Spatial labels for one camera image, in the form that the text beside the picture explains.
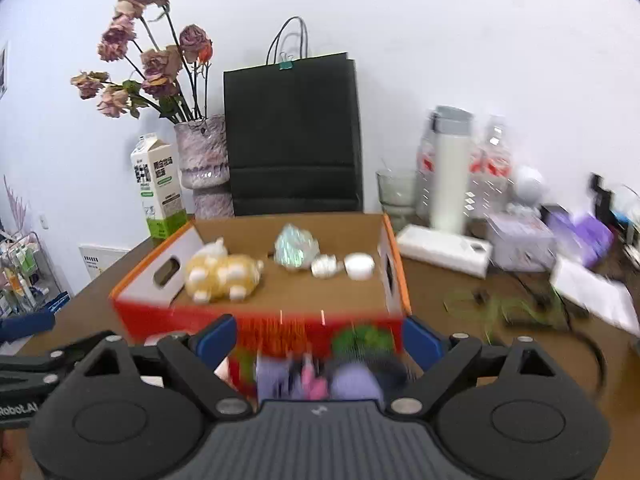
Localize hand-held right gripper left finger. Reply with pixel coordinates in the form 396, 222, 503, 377
75, 314, 253, 421

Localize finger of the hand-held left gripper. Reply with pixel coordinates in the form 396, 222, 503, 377
0, 332, 108, 401
0, 309, 57, 345

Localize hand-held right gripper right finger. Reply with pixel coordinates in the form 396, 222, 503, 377
382, 316, 558, 421

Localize purple cloth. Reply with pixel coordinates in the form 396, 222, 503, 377
256, 355, 383, 403

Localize orange cardboard box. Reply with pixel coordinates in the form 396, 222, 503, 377
110, 212, 413, 396

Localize brown wooden desktop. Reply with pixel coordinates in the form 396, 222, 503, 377
0, 210, 640, 480

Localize yellow white plush toy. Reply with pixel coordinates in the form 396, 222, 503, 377
185, 238, 265, 305

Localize white flat box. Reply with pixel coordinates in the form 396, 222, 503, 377
395, 224, 493, 279

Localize small white round case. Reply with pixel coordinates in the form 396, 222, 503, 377
344, 252, 376, 281

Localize white panel with label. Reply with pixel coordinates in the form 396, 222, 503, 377
79, 244, 133, 281

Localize small pink object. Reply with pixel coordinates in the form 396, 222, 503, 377
301, 359, 327, 400

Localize iridescent foil packet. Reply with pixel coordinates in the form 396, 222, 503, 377
274, 223, 321, 272

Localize crumpled white wrapper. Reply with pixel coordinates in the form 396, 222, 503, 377
310, 254, 345, 279

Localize light purple box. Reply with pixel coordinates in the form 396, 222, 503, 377
487, 210, 556, 272

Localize clear glass cup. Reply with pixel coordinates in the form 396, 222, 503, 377
376, 167, 420, 233

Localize white thermos bottle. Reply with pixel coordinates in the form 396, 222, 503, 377
430, 106, 473, 236

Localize white green milk carton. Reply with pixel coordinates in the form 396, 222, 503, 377
130, 132, 188, 241

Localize clear water bottle red label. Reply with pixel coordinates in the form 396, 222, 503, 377
416, 110, 441, 221
470, 115, 513, 218

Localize mottled purple vase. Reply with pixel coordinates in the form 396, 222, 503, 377
173, 114, 235, 220

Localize white paper sheet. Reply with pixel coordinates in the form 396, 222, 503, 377
550, 255, 640, 338

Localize white round device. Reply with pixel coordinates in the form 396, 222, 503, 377
507, 165, 546, 216

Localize purple packet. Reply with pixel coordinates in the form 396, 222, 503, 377
547, 210, 615, 268

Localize black paper bag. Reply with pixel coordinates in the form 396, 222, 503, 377
222, 16, 364, 217

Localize black stand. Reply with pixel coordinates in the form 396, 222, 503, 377
590, 172, 613, 221

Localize dried pink flowers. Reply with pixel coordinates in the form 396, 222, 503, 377
70, 0, 213, 123

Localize green cable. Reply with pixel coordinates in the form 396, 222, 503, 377
444, 287, 551, 341

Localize wire rack with small items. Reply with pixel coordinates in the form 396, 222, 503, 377
0, 230, 66, 321

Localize black cable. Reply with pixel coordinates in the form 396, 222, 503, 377
515, 270, 608, 396

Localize white wire basket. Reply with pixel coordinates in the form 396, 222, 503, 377
612, 185, 640, 261

